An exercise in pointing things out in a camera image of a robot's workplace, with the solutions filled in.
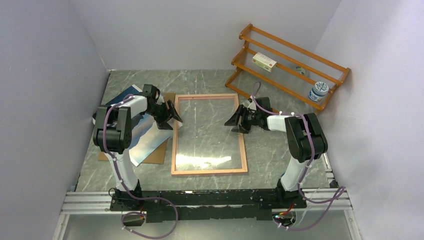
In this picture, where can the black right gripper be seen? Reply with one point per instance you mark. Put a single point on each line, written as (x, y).
(242, 126)

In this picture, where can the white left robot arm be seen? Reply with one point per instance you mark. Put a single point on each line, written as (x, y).
(113, 127)

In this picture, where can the white green small box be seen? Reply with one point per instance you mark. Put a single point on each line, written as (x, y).
(264, 62)

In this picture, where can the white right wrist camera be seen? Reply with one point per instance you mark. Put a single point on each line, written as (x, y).
(250, 104)

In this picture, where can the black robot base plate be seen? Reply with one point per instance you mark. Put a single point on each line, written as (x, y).
(168, 205)

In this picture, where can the orange wooden shelf rack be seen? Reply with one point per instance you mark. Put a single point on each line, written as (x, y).
(283, 76)

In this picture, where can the brown cardboard backing board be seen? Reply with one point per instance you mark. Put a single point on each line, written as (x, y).
(148, 144)

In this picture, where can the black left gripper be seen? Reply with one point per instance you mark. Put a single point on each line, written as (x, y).
(167, 114)

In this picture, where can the landscape photo print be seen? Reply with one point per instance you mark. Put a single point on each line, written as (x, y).
(138, 120)

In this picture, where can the aluminium rail frame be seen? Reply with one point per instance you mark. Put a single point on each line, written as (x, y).
(286, 210)

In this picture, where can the blue white round jar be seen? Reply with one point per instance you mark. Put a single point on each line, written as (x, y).
(319, 91)

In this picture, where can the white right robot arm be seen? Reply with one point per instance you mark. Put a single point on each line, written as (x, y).
(305, 137)

